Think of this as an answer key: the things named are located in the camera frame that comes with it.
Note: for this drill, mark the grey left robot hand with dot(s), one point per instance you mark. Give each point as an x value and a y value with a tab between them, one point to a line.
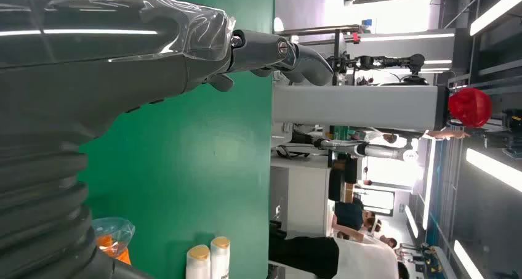
102	65

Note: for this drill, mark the orange bottle with clear cap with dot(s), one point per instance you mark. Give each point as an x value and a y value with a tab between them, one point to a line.
118	254

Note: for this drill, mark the white shampoo bottle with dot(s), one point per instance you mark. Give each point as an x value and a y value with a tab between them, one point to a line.
197	267
220	261

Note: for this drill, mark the grey pillar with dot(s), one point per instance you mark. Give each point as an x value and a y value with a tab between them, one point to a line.
359	108

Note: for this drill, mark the red lantern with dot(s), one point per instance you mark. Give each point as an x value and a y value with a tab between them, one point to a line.
469	108

